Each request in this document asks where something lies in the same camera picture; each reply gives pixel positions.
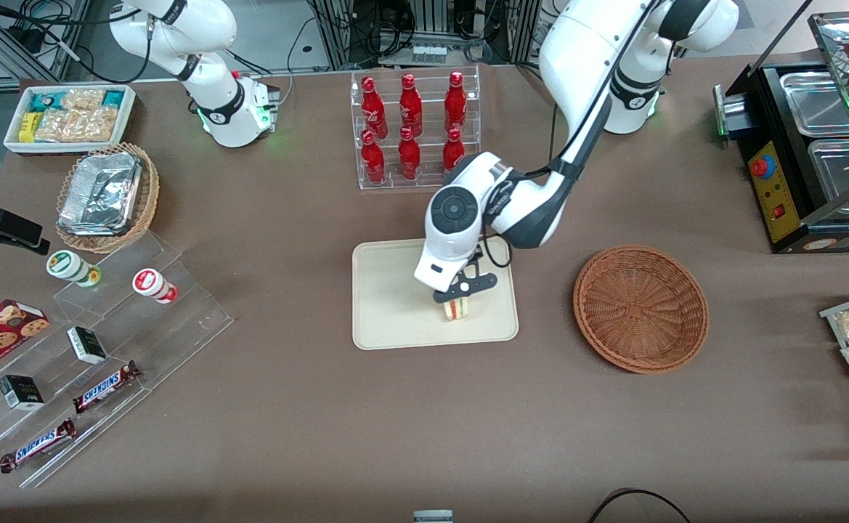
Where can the triangular sandwich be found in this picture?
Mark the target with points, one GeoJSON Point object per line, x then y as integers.
{"type": "Point", "coordinates": [457, 309]}

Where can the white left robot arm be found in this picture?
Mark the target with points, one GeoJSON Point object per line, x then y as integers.
{"type": "Point", "coordinates": [577, 43]}

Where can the beige plastic tray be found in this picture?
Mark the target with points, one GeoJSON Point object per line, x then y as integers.
{"type": "Point", "coordinates": [395, 305]}

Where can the brown round wicker basket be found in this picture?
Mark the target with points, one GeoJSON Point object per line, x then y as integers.
{"type": "Point", "coordinates": [638, 309]}

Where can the light tan wicker basket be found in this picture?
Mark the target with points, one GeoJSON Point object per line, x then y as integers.
{"type": "Point", "coordinates": [147, 200]}

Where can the clear acrylic bottle rack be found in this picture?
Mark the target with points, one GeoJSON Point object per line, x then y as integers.
{"type": "Point", "coordinates": [428, 181]}

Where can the red cola bottle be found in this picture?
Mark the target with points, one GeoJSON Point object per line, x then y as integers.
{"type": "Point", "coordinates": [372, 109]}
{"type": "Point", "coordinates": [409, 158]}
{"type": "Point", "coordinates": [372, 161]}
{"type": "Point", "coordinates": [453, 149]}
{"type": "Point", "coordinates": [410, 107]}
{"type": "Point", "coordinates": [455, 105]}

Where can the grey device edge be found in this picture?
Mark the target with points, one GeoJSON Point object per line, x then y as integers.
{"type": "Point", "coordinates": [433, 516]}

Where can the clear acrylic stepped stand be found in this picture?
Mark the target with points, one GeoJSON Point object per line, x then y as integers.
{"type": "Point", "coordinates": [177, 327]}

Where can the red lid yogurt cup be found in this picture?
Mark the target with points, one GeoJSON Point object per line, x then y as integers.
{"type": "Point", "coordinates": [149, 282]}

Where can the black hot food warmer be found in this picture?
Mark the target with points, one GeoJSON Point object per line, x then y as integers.
{"type": "Point", "coordinates": [787, 160]}

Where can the brown snickers bar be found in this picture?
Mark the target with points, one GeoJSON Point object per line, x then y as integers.
{"type": "Point", "coordinates": [104, 387]}
{"type": "Point", "coordinates": [38, 445]}

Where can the white rectangular snack bin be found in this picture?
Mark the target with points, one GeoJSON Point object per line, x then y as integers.
{"type": "Point", "coordinates": [128, 123]}

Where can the silver foil container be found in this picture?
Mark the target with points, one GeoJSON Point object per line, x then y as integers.
{"type": "Point", "coordinates": [101, 192]}

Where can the small black box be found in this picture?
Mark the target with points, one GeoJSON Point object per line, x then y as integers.
{"type": "Point", "coordinates": [21, 392]}
{"type": "Point", "coordinates": [86, 345]}

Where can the green lid yogurt cup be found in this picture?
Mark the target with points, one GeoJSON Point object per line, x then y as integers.
{"type": "Point", "coordinates": [67, 265]}

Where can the teal snack packet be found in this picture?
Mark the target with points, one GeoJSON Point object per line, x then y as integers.
{"type": "Point", "coordinates": [45, 100]}
{"type": "Point", "coordinates": [113, 97]}

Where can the large clear cracker bag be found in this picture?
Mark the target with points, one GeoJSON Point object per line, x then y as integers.
{"type": "Point", "coordinates": [79, 126]}

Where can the small clear cracker bag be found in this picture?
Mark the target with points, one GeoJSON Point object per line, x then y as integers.
{"type": "Point", "coordinates": [84, 98]}

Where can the yellow snack packet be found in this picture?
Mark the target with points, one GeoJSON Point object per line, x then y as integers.
{"type": "Point", "coordinates": [27, 128]}

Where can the aluminium frame rack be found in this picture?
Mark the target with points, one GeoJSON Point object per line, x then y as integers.
{"type": "Point", "coordinates": [424, 22]}

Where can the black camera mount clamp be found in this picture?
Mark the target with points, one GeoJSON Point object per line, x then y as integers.
{"type": "Point", "coordinates": [10, 226]}

